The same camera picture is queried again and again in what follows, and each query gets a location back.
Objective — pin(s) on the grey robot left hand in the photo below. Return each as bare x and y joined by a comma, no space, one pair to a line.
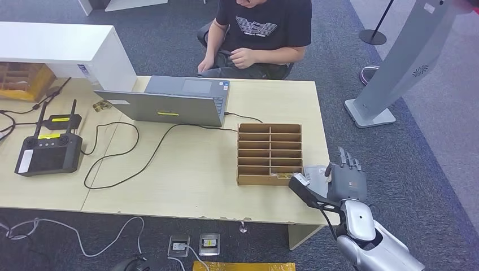
134,263

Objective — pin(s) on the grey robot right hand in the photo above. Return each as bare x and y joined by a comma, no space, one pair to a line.
348,183

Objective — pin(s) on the person's right hand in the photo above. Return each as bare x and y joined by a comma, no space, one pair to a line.
206,65

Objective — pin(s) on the person's left hand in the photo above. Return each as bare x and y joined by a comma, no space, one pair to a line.
243,58

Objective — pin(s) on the person's right forearm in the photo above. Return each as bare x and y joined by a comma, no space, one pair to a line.
214,41

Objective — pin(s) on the person's left forearm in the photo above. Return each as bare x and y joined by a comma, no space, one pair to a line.
280,55

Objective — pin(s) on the grey card reader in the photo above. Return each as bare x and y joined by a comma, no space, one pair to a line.
316,181

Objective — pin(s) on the person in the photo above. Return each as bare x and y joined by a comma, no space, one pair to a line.
262,30

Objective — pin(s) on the wooden card organizer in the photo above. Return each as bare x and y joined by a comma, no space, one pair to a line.
262,180

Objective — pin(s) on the floor socket with plug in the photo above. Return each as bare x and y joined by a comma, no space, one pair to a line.
179,245

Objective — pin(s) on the grey laptop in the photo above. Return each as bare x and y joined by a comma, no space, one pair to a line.
164,108

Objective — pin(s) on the desk leg panel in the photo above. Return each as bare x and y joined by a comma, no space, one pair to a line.
301,235

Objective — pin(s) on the floor socket yellow label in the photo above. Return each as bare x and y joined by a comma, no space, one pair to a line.
209,244

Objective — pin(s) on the white furniture panel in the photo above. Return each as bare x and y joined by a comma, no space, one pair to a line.
127,4

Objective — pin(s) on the flat yellow box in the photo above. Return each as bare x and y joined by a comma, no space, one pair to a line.
243,266

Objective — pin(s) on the shoe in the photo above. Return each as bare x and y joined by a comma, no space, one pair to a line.
367,73

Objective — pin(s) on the chrome desk foot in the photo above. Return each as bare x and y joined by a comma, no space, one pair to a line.
243,227

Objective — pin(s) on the black remote controller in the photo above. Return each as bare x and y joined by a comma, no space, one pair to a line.
48,159

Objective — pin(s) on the grey kiosk stand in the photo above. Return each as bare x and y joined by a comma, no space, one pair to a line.
406,56

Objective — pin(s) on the white cabinet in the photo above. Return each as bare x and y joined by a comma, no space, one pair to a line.
56,43

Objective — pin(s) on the black adapter yellow label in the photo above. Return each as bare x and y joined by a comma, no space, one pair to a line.
63,122

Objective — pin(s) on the yellow cardboard box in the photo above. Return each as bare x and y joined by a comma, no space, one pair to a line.
39,84

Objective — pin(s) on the red barrier belt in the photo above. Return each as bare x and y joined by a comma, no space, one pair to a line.
473,8

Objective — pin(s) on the black camera bracket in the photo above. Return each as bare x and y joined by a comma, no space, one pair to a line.
310,198

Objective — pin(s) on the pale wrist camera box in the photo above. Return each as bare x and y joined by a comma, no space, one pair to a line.
302,180

